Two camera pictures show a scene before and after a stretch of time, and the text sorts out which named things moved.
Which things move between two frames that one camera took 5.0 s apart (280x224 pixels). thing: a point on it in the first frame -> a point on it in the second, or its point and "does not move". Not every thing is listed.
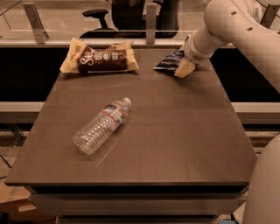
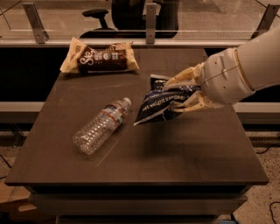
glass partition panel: x=62 y=20 does not move
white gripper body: x=194 y=54 -> x=224 y=76
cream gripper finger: x=186 y=44 -> x=196 y=100
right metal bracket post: x=269 y=15 does not move
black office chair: x=129 y=20 does not move
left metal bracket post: x=31 y=12 does not move
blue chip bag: x=171 y=60 -> x=157 y=102
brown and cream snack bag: x=81 y=59 does not move
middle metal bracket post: x=150 y=24 does not move
